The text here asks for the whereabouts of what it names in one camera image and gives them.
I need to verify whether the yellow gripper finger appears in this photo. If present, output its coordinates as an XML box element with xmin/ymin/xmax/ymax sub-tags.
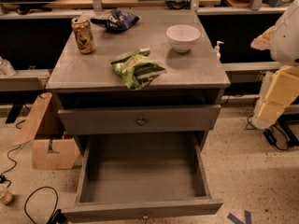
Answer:
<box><xmin>250</xmin><ymin>26</ymin><xmax>274</xmax><ymax>50</ymax></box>
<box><xmin>252</xmin><ymin>65</ymin><xmax>299</xmax><ymax>129</ymax></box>

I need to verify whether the green jalapeno chip bag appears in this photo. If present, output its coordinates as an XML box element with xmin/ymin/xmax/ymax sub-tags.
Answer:
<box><xmin>110</xmin><ymin>48</ymin><xmax>166</xmax><ymax>90</ymax></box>

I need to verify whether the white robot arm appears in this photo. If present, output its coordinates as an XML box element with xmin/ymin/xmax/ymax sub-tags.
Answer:
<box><xmin>250</xmin><ymin>0</ymin><xmax>299</xmax><ymax>129</ymax></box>

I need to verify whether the blue chip bag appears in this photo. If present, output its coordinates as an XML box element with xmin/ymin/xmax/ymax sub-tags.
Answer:
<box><xmin>90</xmin><ymin>8</ymin><xmax>139</xmax><ymax>32</ymax></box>

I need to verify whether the grey drawer cabinet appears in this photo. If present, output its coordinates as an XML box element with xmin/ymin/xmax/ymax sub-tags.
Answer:
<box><xmin>47</xmin><ymin>10</ymin><xmax>230</xmax><ymax>148</ymax></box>

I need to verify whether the grey top drawer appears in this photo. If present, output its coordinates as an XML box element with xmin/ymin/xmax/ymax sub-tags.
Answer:
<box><xmin>58</xmin><ymin>105</ymin><xmax>221</xmax><ymax>135</ymax></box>

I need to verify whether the open grey middle drawer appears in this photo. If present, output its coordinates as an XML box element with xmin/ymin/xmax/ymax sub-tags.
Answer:
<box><xmin>63</xmin><ymin>132</ymin><xmax>222</xmax><ymax>223</ymax></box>

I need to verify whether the white pump bottle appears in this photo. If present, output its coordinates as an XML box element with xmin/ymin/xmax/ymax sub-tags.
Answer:
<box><xmin>214</xmin><ymin>41</ymin><xmax>224</xmax><ymax>61</ymax></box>

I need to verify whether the white ceramic bowl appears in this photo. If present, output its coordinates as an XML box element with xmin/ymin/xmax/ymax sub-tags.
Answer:
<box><xmin>166</xmin><ymin>24</ymin><xmax>201</xmax><ymax>53</ymax></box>

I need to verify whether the blue tape marker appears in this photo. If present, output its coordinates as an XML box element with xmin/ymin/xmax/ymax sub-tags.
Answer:
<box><xmin>226</xmin><ymin>210</ymin><xmax>253</xmax><ymax>224</ymax></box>

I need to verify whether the orange soda can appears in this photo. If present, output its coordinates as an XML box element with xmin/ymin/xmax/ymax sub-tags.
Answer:
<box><xmin>72</xmin><ymin>16</ymin><xmax>95</xmax><ymax>54</ymax></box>

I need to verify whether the clear plastic container left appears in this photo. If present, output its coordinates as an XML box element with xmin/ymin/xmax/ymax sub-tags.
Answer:
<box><xmin>0</xmin><ymin>57</ymin><xmax>16</xmax><ymax>77</ymax></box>

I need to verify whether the clear plastic cup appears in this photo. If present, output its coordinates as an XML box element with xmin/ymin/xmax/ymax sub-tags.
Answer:
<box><xmin>0</xmin><ymin>184</ymin><xmax>13</xmax><ymax>205</ymax></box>

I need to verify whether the black floor cable left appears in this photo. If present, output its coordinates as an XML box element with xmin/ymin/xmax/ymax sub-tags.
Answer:
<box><xmin>0</xmin><ymin>119</ymin><xmax>68</xmax><ymax>224</ymax></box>

